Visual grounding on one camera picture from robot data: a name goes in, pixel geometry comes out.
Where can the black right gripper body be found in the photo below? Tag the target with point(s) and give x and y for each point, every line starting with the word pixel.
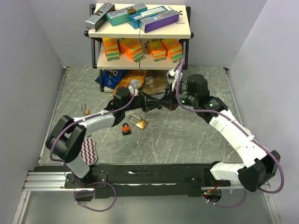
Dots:
pixel 173 96

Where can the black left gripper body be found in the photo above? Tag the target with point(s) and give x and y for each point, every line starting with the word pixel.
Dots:
pixel 140 101

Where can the orange black small padlock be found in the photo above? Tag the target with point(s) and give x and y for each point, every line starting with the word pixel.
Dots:
pixel 126 129

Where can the small brass padlock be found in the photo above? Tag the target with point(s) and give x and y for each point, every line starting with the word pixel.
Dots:
pixel 84 110

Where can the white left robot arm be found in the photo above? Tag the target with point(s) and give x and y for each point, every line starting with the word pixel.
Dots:
pixel 66 139

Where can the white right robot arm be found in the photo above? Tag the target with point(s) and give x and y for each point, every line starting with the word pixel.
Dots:
pixel 258 164

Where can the large brass padlock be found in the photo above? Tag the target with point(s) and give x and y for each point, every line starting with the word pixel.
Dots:
pixel 138 122

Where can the orange potato chip bag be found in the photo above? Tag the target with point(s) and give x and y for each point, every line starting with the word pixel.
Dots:
pixel 135 77

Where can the brown paper snack bag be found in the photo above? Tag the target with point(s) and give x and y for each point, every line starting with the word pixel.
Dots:
pixel 155 81

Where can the blue Doritos chip bag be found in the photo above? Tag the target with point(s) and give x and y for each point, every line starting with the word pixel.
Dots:
pixel 111 78

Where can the sponge pack centre right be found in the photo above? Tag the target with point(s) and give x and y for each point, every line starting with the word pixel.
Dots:
pixel 156 50

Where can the sponge pack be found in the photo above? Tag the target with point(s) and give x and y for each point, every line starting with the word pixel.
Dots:
pixel 174 49
pixel 111 48
pixel 131 48
pixel 156 50

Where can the sponge pack far right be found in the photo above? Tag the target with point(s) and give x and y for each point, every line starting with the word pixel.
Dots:
pixel 174 49

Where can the sponge pack centre left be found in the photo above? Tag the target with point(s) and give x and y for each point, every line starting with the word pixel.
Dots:
pixel 131 48

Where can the sponge pack far left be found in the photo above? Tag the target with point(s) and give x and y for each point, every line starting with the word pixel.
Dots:
pixel 111 48

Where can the purple striped sponge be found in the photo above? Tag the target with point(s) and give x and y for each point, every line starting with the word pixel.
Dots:
pixel 88 151

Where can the blue teal box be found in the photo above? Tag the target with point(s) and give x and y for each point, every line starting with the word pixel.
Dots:
pixel 134 18

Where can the teal RiO box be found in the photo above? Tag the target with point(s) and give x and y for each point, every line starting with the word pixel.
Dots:
pixel 122 15

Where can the purple RiO box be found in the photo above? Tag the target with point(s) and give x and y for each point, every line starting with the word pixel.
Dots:
pixel 158 21

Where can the silver RiO box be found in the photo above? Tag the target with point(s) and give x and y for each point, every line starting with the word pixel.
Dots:
pixel 95 21

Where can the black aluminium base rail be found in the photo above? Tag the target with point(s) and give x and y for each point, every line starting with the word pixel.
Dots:
pixel 108 180

